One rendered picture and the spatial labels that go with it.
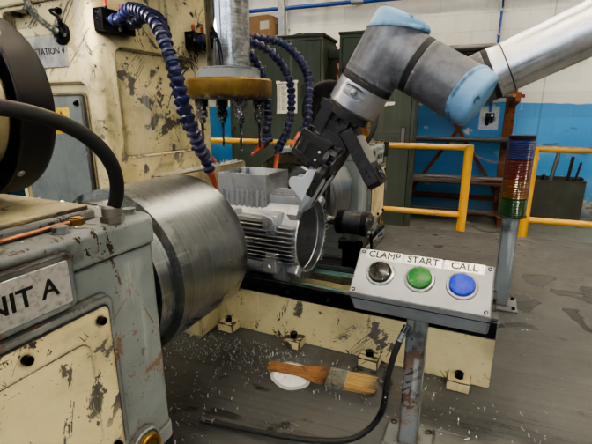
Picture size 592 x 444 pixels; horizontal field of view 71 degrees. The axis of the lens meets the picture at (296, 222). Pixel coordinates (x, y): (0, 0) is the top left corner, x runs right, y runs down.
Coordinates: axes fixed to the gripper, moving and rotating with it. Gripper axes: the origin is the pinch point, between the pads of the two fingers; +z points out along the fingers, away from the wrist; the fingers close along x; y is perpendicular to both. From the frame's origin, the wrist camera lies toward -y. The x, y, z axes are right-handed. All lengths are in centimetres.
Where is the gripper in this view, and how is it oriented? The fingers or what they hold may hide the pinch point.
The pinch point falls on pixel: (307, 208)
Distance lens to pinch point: 80.0
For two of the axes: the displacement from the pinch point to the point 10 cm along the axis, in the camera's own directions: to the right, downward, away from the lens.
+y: -7.9, -5.8, 2.2
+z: -4.6, 7.8, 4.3
